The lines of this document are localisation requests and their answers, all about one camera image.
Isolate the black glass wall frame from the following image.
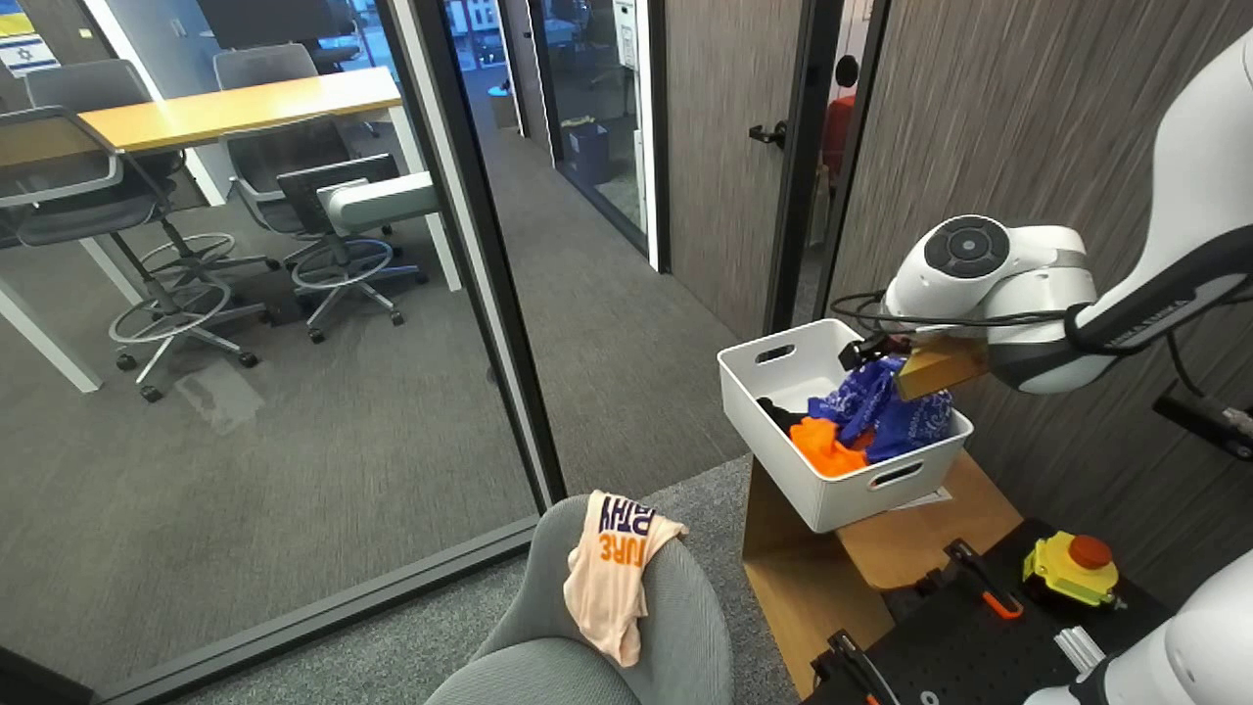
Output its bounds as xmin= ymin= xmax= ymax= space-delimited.
xmin=92 ymin=0 xmax=567 ymax=705

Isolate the black door handle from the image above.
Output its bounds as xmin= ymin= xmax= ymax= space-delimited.
xmin=742 ymin=118 xmax=793 ymax=159

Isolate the person in red shirt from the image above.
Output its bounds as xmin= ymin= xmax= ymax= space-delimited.
xmin=823 ymin=53 xmax=864 ymax=189

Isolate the black cloth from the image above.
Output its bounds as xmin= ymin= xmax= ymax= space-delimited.
xmin=755 ymin=394 xmax=819 ymax=439

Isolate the peach printed cloth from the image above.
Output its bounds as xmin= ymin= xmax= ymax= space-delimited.
xmin=560 ymin=488 xmax=693 ymax=673

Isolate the orange handled black clamp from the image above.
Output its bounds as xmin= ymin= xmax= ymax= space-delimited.
xmin=814 ymin=626 xmax=903 ymax=705
xmin=943 ymin=536 xmax=1031 ymax=625

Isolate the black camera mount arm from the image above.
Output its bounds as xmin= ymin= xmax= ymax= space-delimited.
xmin=1152 ymin=387 xmax=1253 ymax=456

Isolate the blue paisley bandana cloth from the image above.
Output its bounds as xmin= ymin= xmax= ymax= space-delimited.
xmin=802 ymin=353 xmax=963 ymax=461

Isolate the grey upholstered chair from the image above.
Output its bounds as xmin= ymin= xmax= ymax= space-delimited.
xmin=420 ymin=490 xmax=737 ymax=705

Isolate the black perforated mounting board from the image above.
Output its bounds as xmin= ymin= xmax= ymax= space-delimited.
xmin=806 ymin=521 xmax=1178 ymax=705

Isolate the white plastic basket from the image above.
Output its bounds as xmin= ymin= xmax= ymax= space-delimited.
xmin=714 ymin=313 xmax=977 ymax=536

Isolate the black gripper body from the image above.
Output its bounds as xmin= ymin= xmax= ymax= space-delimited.
xmin=836 ymin=328 xmax=915 ymax=383

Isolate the orange cloth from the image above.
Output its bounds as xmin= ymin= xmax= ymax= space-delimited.
xmin=783 ymin=412 xmax=872 ymax=482

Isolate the wooden top office table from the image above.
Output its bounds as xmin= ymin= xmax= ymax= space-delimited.
xmin=0 ymin=65 xmax=463 ymax=397

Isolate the yellow emergency stop button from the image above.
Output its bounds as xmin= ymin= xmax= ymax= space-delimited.
xmin=1018 ymin=524 xmax=1129 ymax=613

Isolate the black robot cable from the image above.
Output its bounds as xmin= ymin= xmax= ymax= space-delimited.
xmin=826 ymin=285 xmax=1253 ymax=435

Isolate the aluminium extrusion piece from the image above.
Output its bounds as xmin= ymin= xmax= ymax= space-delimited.
xmin=1052 ymin=625 xmax=1110 ymax=682

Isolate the brown cardboard box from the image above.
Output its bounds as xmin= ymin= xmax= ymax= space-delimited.
xmin=741 ymin=446 xmax=1031 ymax=703

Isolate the grey office stool chair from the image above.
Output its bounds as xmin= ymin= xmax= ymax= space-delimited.
xmin=0 ymin=57 xmax=266 ymax=403
xmin=210 ymin=36 xmax=443 ymax=344

